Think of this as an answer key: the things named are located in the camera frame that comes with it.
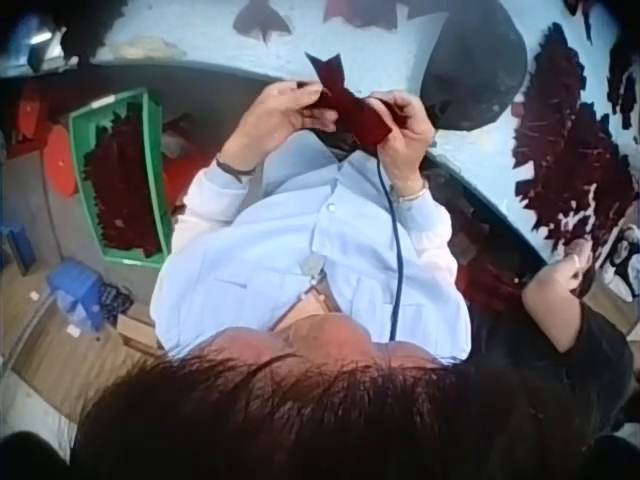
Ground person's right hand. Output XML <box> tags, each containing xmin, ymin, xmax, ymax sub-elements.
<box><xmin>371</xmin><ymin>89</ymin><xmax>437</xmax><ymax>195</ymax></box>

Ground person's left hand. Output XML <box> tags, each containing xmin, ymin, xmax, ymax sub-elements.
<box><xmin>233</xmin><ymin>80</ymin><xmax>330</xmax><ymax>170</ymax></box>

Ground dark red fabric piece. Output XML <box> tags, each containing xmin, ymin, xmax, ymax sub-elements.
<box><xmin>303</xmin><ymin>49</ymin><xmax>397</xmax><ymax>152</ymax></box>

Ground black cloth bag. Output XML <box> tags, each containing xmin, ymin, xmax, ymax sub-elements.
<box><xmin>419</xmin><ymin>8</ymin><xmax>530</xmax><ymax>132</ymax></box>

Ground dark red fabric cutout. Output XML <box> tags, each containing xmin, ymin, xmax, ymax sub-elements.
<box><xmin>231</xmin><ymin>0</ymin><xmax>294</xmax><ymax>47</ymax></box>
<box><xmin>322</xmin><ymin>0</ymin><xmax>447</xmax><ymax>32</ymax></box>

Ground white fluff wad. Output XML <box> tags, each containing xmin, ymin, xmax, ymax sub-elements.
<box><xmin>118</xmin><ymin>37</ymin><xmax>177</xmax><ymax>62</ymax></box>

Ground pile of dark red cutouts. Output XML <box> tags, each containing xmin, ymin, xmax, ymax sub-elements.
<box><xmin>509</xmin><ymin>22</ymin><xmax>637</xmax><ymax>259</ymax></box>

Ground heap of red scraps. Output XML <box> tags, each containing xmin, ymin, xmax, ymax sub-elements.
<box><xmin>449</xmin><ymin>234</ymin><xmax>529</xmax><ymax>316</ymax></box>

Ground green crate of red cutouts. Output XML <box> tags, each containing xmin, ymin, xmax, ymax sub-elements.
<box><xmin>67</xmin><ymin>87</ymin><xmax>175</xmax><ymax>265</ymax></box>

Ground heap of dark cutouts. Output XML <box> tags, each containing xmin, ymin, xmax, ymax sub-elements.
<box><xmin>605</xmin><ymin>37</ymin><xmax>640</xmax><ymax>129</ymax></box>

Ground orange round disc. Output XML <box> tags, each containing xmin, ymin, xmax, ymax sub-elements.
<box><xmin>41</xmin><ymin>122</ymin><xmax>80</xmax><ymax>200</ymax></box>

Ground grey metal device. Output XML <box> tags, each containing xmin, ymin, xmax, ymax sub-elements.
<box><xmin>25</xmin><ymin>27</ymin><xmax>69</xmax><ymax>74</ymax></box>

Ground red plastic container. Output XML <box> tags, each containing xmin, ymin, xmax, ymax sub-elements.
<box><xmin>8</xmin><ymin>80</ymin><xmax>52</xmax><ymax>157</ymax></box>

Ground dark patterned cloth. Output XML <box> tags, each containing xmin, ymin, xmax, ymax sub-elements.
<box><xmin>98</xmin><ymin>281</ymin><xmax>135</xmax><ymax>327</ymax></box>

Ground blue plastic stool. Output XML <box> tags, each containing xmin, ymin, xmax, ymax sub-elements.
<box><xmin>46</xmin><ymin>256</ymin><xmax>107</xmax><ymax>335</ymax></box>

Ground dark blue box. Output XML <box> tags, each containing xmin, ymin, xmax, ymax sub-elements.
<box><xmin>0</xmin><ymin>223</ymin><xmax>37</xmax><ymax>277</ymax></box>

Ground gold bracelet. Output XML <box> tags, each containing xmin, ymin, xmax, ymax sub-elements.
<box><xmin>392</xmin><ymin>179</ymin><xmax>431</xmax><ymax>204</ymax></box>

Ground dark cord bracelet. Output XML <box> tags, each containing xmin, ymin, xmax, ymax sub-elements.
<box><xmin>214</xmin><ymin>154</ymin><xmax>260</xmax><ymax>182</ymax></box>

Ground blue cable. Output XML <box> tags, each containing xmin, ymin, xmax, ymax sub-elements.
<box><xmin>374</xmin><ymin>149</ymin><xmax>407</xmax><ymax>346</ymax></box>

